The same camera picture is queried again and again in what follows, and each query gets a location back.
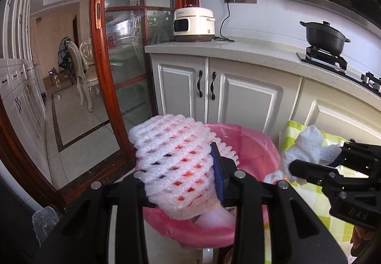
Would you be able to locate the wooden framed glass sliding door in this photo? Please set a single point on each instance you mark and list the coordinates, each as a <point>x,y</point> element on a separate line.
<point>128,43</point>

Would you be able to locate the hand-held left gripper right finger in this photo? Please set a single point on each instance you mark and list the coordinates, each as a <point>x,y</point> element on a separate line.
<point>217,171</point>

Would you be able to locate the wide white cabinet panel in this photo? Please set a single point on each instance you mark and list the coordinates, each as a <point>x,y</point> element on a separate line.
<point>336,109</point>

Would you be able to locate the tall white wall cabinet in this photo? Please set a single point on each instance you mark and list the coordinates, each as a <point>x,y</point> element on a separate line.
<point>18,88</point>

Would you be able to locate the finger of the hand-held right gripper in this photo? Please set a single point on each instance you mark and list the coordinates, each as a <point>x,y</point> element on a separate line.
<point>357,153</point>
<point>312,171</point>

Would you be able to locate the narrow white cabinet door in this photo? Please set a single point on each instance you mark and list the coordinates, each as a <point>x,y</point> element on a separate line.
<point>178,88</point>

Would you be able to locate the black cooking pot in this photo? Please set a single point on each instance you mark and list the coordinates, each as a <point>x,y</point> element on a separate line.
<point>324,37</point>

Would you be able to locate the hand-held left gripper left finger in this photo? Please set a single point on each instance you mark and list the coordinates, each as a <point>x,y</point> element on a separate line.
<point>131,192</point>

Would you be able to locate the cardboard boxes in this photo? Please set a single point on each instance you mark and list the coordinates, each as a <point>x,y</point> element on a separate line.
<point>56,80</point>

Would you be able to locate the pink foam fruit net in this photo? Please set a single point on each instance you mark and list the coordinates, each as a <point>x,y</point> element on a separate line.
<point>178,150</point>

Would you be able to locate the black gas stove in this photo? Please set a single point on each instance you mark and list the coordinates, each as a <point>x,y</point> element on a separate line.
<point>324,57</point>

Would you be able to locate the person's right hand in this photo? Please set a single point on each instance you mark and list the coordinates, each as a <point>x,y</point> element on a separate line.
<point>361,237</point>

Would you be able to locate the white foam sheet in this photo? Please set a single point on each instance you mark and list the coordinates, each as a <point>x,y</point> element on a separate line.
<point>309,145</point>

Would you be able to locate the green checked tablecloth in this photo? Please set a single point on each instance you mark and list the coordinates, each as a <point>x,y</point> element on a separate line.
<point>290,133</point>

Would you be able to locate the dark clothing on chair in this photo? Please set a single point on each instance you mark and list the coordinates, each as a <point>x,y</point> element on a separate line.
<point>64,55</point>

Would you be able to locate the clear plastic wrap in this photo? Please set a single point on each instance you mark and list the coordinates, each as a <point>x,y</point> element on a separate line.
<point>44,225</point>

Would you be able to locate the cream dining chair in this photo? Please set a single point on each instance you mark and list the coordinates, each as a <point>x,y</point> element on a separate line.
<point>89,73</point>
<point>74,73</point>

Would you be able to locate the cream rice cooker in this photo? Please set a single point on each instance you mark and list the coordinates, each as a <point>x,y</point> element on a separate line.
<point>193,24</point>

